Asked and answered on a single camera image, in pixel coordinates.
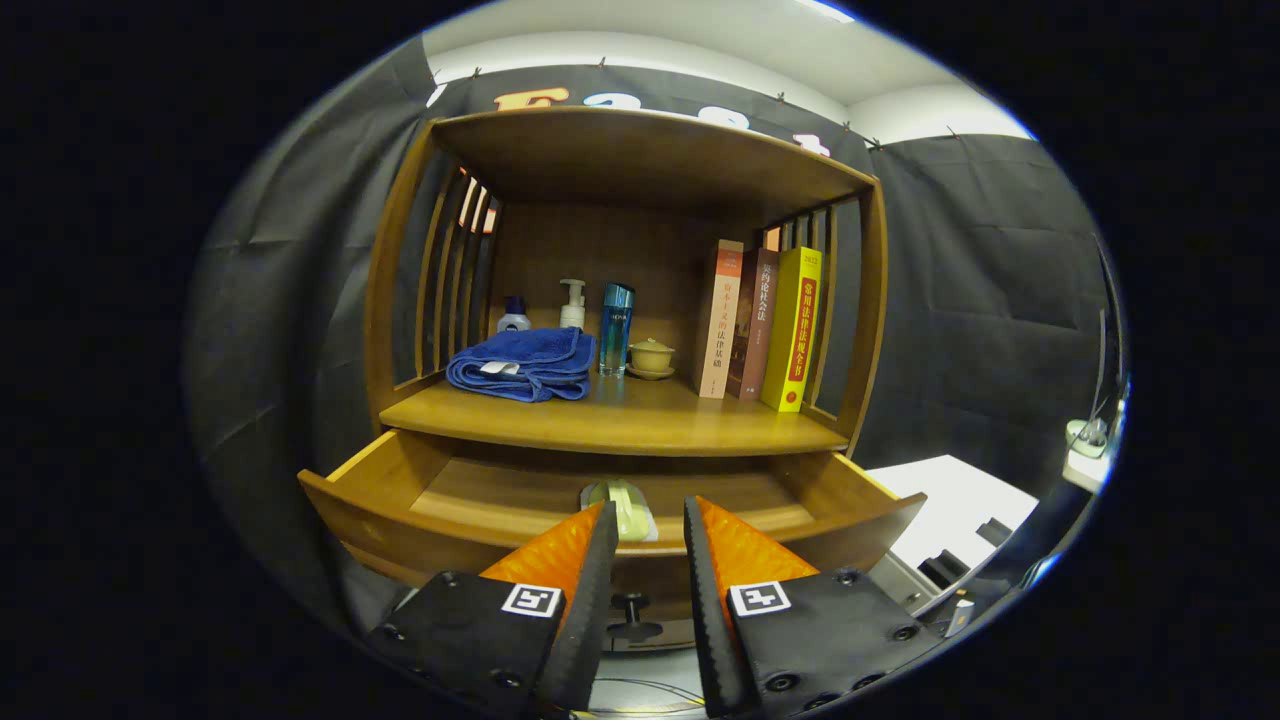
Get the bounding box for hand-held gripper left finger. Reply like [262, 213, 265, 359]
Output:
[363, 500, 621, 719]

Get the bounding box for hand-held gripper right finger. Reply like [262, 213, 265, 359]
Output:
[683, 495, 943, 719]

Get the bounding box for green handled white scrub brush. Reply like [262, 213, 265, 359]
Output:
[580, 478, 659, 544]

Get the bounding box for wooden drawer with black knob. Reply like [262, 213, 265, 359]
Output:
[298, 428, 929, 651]

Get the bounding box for wooden countertop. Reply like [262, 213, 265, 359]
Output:
[378, 375, 851, 458]

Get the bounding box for wooden cabinet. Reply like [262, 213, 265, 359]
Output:
[363, 105, 891, 459]

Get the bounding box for blue folded towel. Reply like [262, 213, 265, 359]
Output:
[446, 327, 597, 404]

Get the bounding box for yellow lidded tea bowl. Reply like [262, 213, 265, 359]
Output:
[627, 338, 676, 381]

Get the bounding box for white table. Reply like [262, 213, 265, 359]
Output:
[865, 455, 1041, 571]

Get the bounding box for tall blue glass bottle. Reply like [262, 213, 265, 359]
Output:
[599, 283, 636, 378]

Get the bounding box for beige book with orange band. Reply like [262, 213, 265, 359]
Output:
[694, 239, 745, 400]

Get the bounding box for yellow book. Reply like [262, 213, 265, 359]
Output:
[761, 247, 823, 413]

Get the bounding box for brown book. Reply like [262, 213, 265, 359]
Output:
[727, 248, 780, 401]

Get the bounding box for white side shelf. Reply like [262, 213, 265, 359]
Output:
[1062, 450, 1111, 493]

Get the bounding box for thin black cable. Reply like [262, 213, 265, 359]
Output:
[590, 678, 706, 713]

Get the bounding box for grey metal rail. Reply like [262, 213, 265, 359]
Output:
[868, 550, 961, 616]

